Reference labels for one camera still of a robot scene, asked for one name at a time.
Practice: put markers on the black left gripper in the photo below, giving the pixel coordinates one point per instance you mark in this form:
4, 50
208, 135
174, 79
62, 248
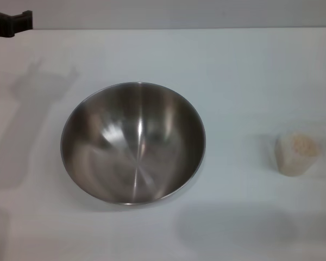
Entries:
2, 25

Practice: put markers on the stainless steel bowl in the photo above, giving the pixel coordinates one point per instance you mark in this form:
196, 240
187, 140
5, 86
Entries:
133, 146

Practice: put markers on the clear plastic measuring cup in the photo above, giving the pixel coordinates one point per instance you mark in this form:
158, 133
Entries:
293, 163

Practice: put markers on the white rice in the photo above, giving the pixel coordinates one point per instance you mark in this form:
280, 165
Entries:
304, 145

